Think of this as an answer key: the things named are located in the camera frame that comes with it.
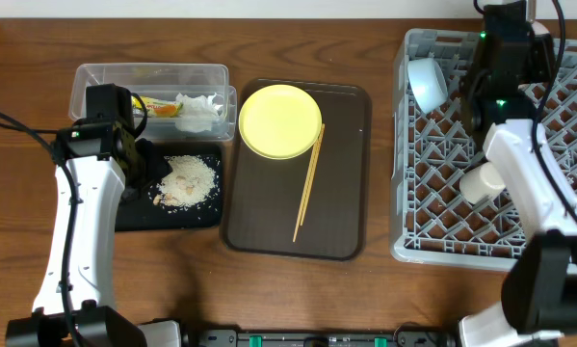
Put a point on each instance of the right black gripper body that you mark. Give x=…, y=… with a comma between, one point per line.
x=539, y=64

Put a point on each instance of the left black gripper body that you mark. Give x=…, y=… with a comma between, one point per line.
x=154, y=164

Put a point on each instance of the green orange snack wrapper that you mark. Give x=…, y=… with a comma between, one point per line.
x=155, y=108

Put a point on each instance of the light blue bowl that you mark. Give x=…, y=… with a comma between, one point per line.
x=427, y=83

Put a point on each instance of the pale green cup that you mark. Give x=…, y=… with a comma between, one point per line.
x=483, y=182

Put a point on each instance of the yellow plate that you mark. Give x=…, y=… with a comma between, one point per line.
x=280, y=122

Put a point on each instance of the wooden chopstick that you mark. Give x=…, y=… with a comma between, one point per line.
x=297, y=227
x=311, y=173

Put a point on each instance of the white bowl with rice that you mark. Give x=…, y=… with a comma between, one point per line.
x=540, y=31

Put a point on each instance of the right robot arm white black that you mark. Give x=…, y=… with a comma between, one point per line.
x=539, y=293

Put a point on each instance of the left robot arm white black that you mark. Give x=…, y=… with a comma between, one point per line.
x=96, y=162

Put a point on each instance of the black food waste tray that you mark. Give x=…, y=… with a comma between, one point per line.
x=149, y=213

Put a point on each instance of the clear plastic waste bin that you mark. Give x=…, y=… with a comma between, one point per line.
x=165, y=82

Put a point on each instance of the grey dishwasher rack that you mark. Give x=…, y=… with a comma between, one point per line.
x=431, y=222

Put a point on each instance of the spilled rice pile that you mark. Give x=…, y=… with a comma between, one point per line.
x=190, y=183

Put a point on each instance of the crumpled white tissue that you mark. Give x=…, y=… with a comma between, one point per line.
x=200, y=113

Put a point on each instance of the dark brown serving tray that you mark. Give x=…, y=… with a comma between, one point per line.
x=264, y=195

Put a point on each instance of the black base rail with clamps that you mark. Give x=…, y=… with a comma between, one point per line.
x=407, y=335

